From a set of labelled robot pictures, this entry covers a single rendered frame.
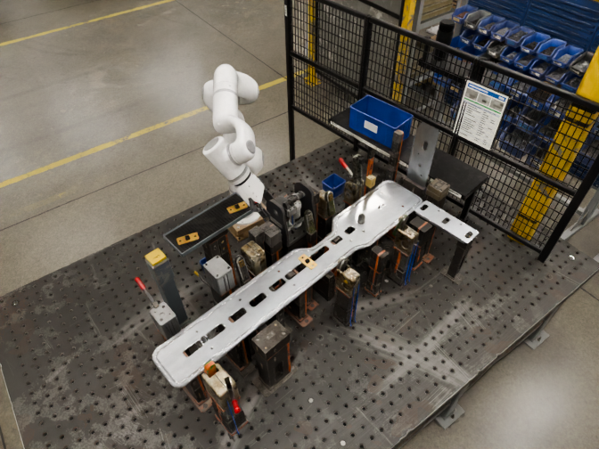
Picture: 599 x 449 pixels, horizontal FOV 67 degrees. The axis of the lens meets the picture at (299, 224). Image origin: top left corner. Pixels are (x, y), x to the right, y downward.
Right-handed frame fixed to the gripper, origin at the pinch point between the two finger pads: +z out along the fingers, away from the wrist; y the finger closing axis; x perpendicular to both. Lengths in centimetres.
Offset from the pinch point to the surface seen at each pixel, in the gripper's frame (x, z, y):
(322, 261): -0.4, 39.6, -3.6
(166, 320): -45, 6, 33
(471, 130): 69, 56, -72
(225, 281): -28.9, 15.0, 14.6
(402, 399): 13, 85, 39
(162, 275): -49, 1, 15
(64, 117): -275, -23, -247
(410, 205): 34, 60, -41
